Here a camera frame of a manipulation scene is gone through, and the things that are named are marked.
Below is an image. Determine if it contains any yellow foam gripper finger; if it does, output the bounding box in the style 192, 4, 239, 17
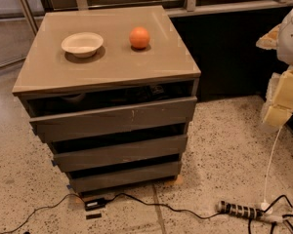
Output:
262, 66, 293, 128
256, 25, 280, 50

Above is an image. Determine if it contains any grey drawer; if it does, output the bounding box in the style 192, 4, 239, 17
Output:
69, 161, 182, 193
54, 135, 188, 173
30, 97, 197, 143

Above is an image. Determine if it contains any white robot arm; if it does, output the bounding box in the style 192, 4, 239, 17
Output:
256, 9, 293, 132

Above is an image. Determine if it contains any grey top drawer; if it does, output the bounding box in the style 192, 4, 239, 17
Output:
30, 97, 197, 143

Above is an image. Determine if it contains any grey drawer cabinet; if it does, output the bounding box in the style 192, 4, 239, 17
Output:
13, 6, 200, 181

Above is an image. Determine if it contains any grey bottom drawer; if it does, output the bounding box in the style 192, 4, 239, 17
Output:
69, 161, 182, 193

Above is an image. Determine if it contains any black power strip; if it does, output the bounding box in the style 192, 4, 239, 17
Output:
217, 201, 283, 223

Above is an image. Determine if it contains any orange fruit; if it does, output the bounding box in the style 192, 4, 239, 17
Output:
129, 27, 150, 49

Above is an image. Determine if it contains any white paper bowl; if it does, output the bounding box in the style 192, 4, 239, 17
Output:
61, 32, 104, 58

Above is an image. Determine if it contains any black power adapter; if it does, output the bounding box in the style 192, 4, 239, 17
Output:
85, 198, 106, 212

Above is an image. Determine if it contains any black tape strip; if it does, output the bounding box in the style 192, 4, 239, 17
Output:
86, 214, 102, 220

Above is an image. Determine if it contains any white cable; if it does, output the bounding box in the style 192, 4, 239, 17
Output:
262, 125, 284, 213

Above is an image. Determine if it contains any black floor cable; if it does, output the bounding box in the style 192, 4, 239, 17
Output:
0, 192, 224, 234

